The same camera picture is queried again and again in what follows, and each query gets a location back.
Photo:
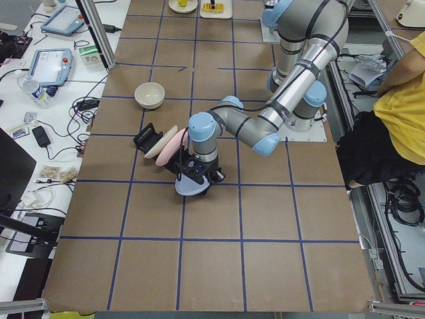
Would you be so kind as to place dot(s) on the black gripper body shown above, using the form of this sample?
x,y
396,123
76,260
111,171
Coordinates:
x,y
210,169

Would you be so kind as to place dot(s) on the striped bread loaf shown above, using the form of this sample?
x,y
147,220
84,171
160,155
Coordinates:
x,y
218,9

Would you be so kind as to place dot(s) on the light blue plate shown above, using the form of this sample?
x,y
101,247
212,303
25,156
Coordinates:
x,y
187,187

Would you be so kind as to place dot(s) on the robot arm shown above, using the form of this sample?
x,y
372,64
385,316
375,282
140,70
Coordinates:
x,y
312,34

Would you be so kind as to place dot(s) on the pink plate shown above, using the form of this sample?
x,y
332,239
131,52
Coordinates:
x,y
172,147

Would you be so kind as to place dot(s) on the cream plate under lemon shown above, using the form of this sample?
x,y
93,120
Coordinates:
x,y
191,6

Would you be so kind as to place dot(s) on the cream plate in rack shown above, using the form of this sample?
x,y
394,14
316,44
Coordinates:
x,y
158,147

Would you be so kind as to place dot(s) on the cream rectangular tray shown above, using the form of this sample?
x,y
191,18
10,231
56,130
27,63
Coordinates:
x,y
226,14

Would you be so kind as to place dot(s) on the yellow lemon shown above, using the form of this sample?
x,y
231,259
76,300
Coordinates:
x,y
182,3

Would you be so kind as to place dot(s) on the black dish rack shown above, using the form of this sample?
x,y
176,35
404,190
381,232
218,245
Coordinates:
x,y
147,138

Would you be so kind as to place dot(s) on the cream bowl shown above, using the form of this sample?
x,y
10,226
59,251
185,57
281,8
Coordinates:
x,y
149,95

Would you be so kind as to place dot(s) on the black power adapter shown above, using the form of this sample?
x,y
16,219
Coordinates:
x,y
111,28

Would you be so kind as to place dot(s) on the green white box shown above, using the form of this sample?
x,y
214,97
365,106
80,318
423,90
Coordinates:
x,y
89,55

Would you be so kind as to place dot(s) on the black phone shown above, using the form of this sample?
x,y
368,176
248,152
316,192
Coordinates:
x,y
41,136

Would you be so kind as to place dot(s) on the teach pendant far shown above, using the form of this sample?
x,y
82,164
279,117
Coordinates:
x,y
64,22

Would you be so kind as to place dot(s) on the teach pendant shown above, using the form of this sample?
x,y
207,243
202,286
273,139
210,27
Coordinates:
x,y
51,67
64,22

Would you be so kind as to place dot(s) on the teach pendant near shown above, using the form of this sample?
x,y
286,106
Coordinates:
x,y
51,67

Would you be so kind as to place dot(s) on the black monitor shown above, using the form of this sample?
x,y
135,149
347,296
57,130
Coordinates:
x,y
36,234

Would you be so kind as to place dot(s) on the person in yellow shirt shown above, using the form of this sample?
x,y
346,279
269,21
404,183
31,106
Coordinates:
x,y
388,141

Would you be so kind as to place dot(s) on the plastic water bottle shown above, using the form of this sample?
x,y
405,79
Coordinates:
x,y
34,90

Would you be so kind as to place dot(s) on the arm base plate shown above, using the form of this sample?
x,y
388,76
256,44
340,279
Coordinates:
x,y
269,31
306,124

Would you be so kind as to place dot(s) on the aluminium frame post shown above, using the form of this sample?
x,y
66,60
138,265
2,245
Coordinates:
x,y
93,21

